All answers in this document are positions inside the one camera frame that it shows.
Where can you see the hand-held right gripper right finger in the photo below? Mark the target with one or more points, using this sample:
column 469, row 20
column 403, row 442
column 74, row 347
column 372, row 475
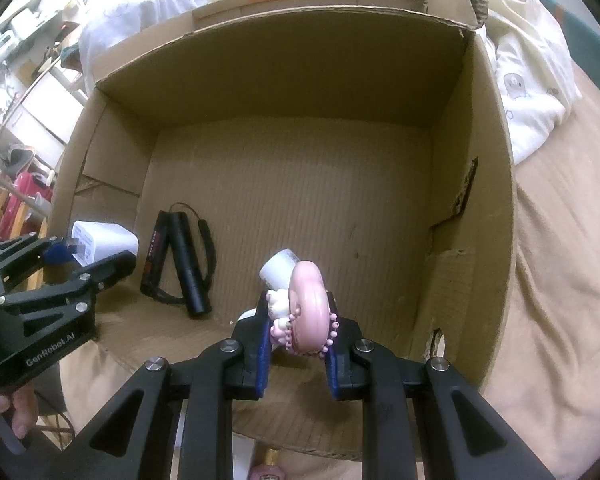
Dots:
column 332, row 375

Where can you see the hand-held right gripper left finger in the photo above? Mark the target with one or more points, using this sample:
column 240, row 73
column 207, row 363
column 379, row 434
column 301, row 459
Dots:
column 264, row 360

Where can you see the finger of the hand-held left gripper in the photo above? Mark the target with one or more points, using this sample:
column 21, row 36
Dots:
column 57, row 255
column 105, row 272

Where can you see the white charger adapter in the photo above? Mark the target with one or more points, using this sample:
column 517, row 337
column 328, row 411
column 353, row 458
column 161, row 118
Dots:
column 107, row 242

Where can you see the small white case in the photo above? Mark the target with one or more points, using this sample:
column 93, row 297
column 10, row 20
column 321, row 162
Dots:
column 247, row 315

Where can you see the black red-striped stick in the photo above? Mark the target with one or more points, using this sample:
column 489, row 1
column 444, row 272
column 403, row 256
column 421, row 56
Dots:
column 155, row 255

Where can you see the pink cat compact case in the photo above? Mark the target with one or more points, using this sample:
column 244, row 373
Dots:
column 310, row 305

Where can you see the small white round-cap bottle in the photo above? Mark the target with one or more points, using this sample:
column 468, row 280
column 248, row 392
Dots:
column 277, row 267

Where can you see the pink perfume bottle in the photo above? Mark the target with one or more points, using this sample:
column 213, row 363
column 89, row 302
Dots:
column 269, row 470

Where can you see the brown cardboard box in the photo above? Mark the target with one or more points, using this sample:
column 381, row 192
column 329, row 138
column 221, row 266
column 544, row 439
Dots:
column 305, row 170

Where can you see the person's left hand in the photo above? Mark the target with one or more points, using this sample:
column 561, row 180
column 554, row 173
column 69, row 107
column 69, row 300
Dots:
column 22, row 410

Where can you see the red bag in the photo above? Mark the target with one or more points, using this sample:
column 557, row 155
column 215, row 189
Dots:
column 22, row 200

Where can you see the white low cabinet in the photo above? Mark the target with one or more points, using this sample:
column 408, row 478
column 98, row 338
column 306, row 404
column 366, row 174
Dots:
column 45, row 125

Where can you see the cluttered kitchen shelf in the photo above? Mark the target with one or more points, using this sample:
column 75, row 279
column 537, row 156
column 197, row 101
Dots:
column 25, row 45

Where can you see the pale lavender duvet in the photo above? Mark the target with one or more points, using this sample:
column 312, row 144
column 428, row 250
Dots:
column 130, row 15

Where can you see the cream bear-print duvet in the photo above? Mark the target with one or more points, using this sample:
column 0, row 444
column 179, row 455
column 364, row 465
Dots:
column 525, row 60

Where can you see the teal headboard cushion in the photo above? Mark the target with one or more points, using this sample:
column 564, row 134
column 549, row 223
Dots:
column 580, row 45

